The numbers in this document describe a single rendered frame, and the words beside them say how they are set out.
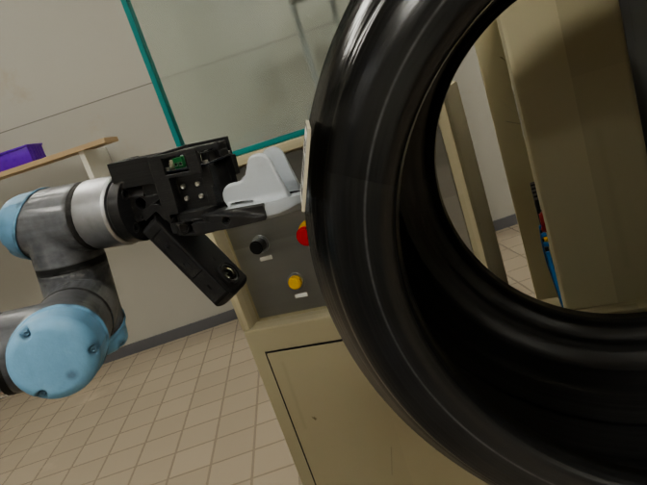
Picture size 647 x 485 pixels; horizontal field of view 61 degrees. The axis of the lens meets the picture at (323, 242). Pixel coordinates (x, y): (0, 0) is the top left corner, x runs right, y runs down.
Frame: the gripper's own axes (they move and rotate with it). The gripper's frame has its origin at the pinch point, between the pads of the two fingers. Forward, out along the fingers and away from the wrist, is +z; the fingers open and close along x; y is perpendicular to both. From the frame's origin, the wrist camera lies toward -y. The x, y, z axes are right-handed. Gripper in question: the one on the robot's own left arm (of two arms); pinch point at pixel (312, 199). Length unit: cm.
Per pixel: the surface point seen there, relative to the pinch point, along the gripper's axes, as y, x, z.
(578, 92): 2.2, 26.7, 26.6
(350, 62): 11.1, -10.1, 8.6
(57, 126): 20, 275, -274
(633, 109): -0.9, 26.7, 32.3
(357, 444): -68, 51, -21
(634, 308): -25.7, 24.2, 30.5
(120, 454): -144, 140, -183
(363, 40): 12.2, -10.3, 9.8
